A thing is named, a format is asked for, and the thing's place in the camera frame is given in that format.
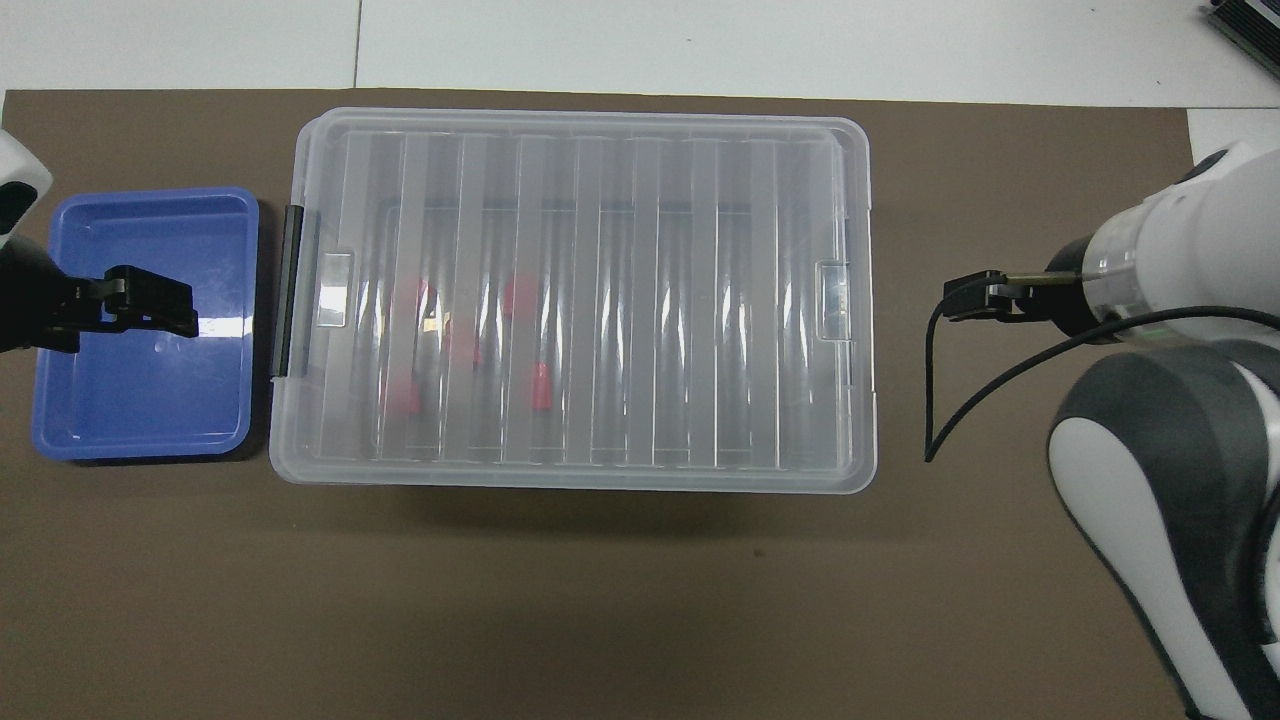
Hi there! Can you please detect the clear plastic storage box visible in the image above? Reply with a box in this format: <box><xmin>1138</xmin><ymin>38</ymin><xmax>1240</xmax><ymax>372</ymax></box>
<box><xmin>272</xmin><ymin>115</ymin><xmax>871</xmax><ymax>486</ymax></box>

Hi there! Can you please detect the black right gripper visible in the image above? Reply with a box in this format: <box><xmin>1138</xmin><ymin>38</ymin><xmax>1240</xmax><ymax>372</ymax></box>
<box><xmin>945</xmin><ymin>235</ymin><xmax>1119</xmax><ymax>344</ymax></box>

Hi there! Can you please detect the grey finned metal device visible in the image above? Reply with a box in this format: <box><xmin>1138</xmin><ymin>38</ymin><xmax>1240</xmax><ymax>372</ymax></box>
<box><xmin>1205</xmin><ymin>0</ymin><xmax>1280</xmax><ymax>66</ymax></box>

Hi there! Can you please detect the clear ribbed plastic lid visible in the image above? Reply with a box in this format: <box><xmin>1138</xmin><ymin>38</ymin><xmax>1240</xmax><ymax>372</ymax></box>
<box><xmin>268</xmin><ymin>107</ymin><xmax>878</xmax><ymax>493</ymax></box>

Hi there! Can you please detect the black box latch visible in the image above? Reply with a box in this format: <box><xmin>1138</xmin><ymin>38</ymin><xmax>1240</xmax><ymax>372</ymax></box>
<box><xmin>270</xmin><ymin>204</ymin><xmax>306</xmax><ymax>379</ymax></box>

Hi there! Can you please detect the brown table mat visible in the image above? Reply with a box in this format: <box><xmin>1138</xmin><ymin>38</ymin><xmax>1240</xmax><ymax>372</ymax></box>
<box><xmin>0</xmin><ymin>88</ymin><xmax>1211</xmax><ymax>720</ymax></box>

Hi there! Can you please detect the blue plastic tray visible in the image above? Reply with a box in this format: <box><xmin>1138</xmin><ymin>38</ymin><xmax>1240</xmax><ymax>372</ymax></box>
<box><xmin>32</xmin><ymin>187</ymin><xmax>261</xmax><ymax>463</ymax></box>

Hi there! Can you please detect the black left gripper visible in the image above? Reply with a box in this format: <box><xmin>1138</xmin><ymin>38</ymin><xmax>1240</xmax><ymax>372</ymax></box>
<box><xmin>0</xmin><ymin>235</ymin><xmax>198</xmax><ymax>353</ymax></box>

